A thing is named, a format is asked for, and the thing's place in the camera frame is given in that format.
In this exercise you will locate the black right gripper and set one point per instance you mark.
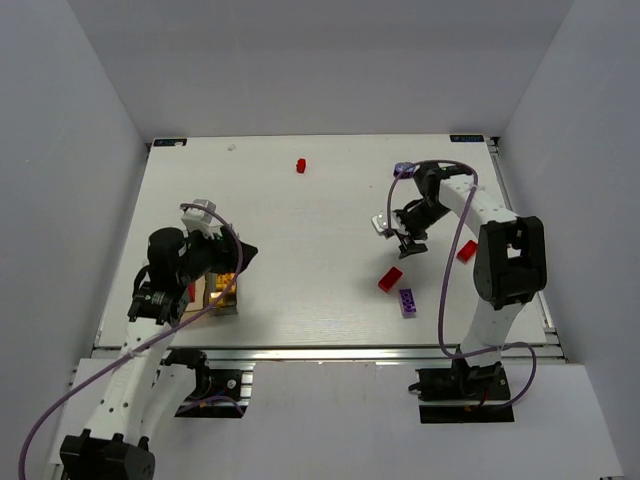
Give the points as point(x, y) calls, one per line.
point(406, 235)

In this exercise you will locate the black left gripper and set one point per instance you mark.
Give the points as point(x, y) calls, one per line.
point(228, 248)

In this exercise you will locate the yellow two-by-three lego brick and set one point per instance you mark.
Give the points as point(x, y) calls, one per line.
point(222, 281)

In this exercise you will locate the red two-by-two lego brick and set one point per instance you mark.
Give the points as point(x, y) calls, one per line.
point(390, 279)

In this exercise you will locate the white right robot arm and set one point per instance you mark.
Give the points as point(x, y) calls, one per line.
point(509, 265)

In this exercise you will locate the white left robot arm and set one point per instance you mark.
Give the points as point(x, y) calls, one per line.
point(147, 384)

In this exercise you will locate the dark grey clear container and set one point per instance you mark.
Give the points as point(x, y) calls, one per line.
point(226, 306)

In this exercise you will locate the purple round lego piece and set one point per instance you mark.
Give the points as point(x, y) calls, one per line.
point(404, 170)

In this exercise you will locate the amber clear container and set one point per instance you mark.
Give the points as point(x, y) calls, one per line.
point(197, 296)

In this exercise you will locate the purple lego brick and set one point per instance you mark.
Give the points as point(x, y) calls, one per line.
point(407, 303)

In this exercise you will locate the right blue table label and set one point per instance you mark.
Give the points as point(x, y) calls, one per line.
point(466, 138)

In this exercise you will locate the blue table label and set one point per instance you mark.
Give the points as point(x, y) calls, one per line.
point(466, 138)
point(169, 142)

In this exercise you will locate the left blue table label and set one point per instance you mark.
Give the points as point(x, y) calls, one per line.
point(169, 142)

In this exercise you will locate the aluminium table front rail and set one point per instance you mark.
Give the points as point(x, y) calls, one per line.
point(551, 352)

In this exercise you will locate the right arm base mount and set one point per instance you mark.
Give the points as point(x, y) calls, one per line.
point(461, 394)

